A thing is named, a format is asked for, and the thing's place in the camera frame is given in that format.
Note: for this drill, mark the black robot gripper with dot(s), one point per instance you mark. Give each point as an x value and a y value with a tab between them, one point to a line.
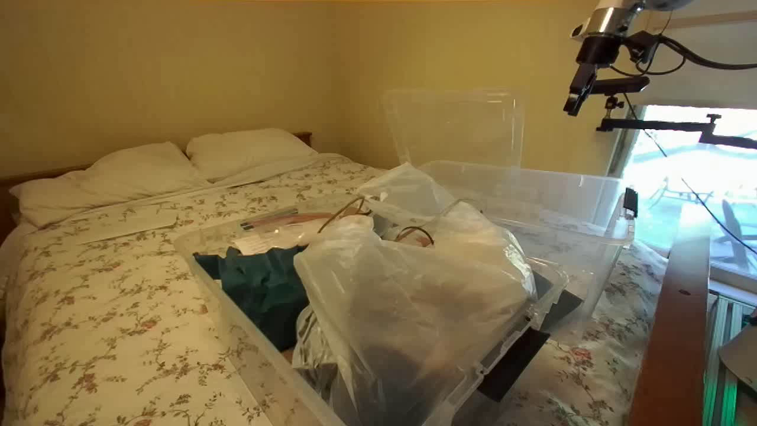
602	55

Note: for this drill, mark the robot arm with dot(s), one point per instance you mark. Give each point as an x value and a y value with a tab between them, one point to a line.
665	6

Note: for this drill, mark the clear plastic storage bin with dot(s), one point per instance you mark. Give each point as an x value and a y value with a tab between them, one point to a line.
568	213
238	333

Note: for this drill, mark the black bin latch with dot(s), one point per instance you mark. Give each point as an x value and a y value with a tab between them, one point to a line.
511	365
565	305
630	205

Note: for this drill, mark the window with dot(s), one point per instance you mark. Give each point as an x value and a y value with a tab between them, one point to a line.
695	181

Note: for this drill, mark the white plastic bag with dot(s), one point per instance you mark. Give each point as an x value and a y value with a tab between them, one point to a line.
410	292

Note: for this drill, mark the wooden footboard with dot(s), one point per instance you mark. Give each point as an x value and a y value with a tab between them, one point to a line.
671	340

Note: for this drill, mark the gray round object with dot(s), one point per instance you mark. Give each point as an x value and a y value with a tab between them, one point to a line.
742	358

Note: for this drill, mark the white pillow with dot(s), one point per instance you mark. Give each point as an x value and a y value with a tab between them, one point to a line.
109	186
245	152

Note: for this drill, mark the teal cloth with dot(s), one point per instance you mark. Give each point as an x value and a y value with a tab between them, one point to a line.
262	287

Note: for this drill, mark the floral bedspread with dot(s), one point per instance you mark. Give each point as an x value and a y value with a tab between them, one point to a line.
102	316

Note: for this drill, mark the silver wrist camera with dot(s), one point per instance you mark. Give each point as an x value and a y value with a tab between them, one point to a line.
606	18

